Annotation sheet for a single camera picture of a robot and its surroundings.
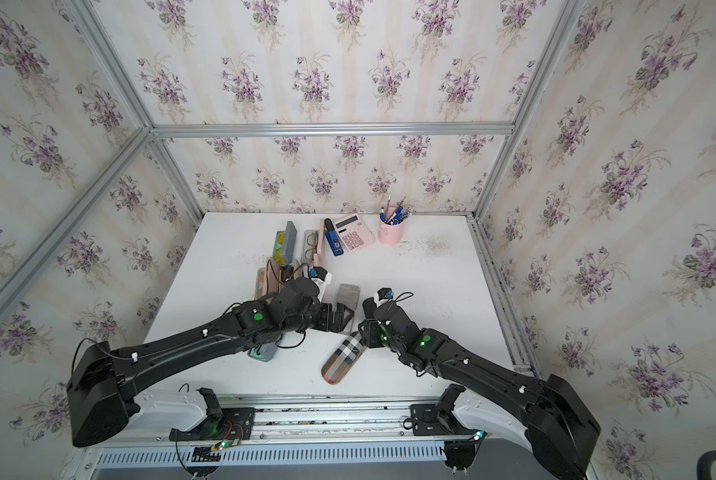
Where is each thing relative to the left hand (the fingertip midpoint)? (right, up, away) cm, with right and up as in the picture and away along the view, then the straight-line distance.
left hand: (344, 312), depth 76 cm
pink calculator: (+2, +22, +35) cm, 41 cm away
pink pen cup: (+15, +21, +32) cm, 41 cm away
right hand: (+7, -5, +5) cm, 10 cm away
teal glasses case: (-23, -13, +6) cm, 27 cm away
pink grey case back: (-13, +13, +28) cm, 33 cm away
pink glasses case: (-24, +7, +13) cm, 28 cm away
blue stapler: (-6, +20, +34) cm, 40 cm away
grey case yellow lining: (-22, +17, +25) cm, 37 cm away
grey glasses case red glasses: (0, +1, +19) cm, 19 cm away
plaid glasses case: (0, -14, +4) cm, 15 cm away
